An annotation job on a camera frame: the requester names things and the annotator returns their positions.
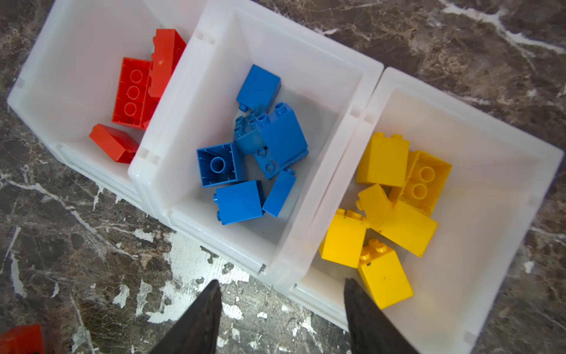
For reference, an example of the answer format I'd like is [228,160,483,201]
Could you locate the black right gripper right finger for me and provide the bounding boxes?
[343,278,418,353]

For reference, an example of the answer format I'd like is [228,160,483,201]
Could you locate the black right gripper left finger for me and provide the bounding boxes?
[150,280,223,354]

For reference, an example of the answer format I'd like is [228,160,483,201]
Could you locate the small yellow lego brick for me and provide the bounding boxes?
[356,184,394,232]

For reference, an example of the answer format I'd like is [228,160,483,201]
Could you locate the yellow lego brick pair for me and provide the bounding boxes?
[389,150,452,217]

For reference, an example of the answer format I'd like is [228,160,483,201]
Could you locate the yellow lego brick front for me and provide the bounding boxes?
[356,132,410,187]

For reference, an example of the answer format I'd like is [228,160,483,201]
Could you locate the blue lego brick diagonal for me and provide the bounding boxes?
[233,114,266,156]

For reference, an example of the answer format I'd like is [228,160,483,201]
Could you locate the long red lego brick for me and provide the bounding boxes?
[112,58,159,130]

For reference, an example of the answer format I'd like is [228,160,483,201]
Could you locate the blue lego brick top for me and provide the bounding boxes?
[254,147,281,180]

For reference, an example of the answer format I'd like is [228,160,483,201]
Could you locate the small red lego brick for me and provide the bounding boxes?
[89,124,139,164]

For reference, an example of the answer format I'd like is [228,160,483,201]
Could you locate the red lego brick front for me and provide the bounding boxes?
[1,324,45,354]

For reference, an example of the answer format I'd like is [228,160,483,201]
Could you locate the white right bin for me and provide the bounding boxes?
[276,68,564,353]

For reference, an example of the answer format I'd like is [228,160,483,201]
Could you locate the white bin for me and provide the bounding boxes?
[7,1,206,208]
[276,68,564,353]
[128,1,384,285]

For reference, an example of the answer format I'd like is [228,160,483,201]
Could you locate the white middle bin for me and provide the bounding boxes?
[128,1,384,285]

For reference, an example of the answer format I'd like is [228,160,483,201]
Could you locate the white left bin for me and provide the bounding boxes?
[7,1,206,208]

